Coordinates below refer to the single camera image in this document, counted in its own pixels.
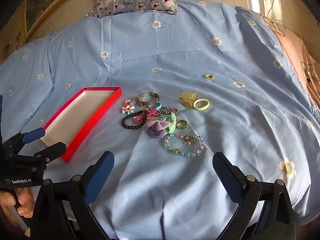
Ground colourful bead charm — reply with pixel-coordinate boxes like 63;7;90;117
121;99;137;115

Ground yellow hair claw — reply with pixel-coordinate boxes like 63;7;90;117
178;92;198;109

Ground pink printed blanket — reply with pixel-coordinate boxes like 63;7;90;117
260;15;320;120

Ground red shallow box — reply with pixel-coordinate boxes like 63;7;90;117
42;87;123;163

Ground white pen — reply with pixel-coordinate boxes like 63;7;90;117
9;189;31;237

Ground person's left hand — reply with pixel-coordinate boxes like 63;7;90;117
0;187;35;228

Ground purple hair clip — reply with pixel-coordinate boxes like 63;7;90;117
146;119;167;138

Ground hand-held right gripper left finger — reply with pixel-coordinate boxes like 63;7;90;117
31;151;115;240

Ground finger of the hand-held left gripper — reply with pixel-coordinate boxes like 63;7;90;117
5;128;45;153
15;142;67;167

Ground silver chain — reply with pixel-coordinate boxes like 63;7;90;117
156;107;180;117

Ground blue flowered bedsheet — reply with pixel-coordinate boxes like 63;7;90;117
0;0;320;240

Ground pink hair clip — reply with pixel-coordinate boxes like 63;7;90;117
134;108;158;123

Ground green hair tie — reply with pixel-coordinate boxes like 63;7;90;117
160;112;178;134

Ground black bead bracelet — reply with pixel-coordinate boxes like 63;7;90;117
122;110;148;131

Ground metal band watch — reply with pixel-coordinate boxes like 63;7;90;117
136;92;160;107

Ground yellow hair tie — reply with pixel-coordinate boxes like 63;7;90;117
193;98;210;111

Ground crystal bead bracelet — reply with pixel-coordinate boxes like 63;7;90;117
164;133;205;157

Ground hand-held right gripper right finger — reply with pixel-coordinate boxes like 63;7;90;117
212;151;297;240

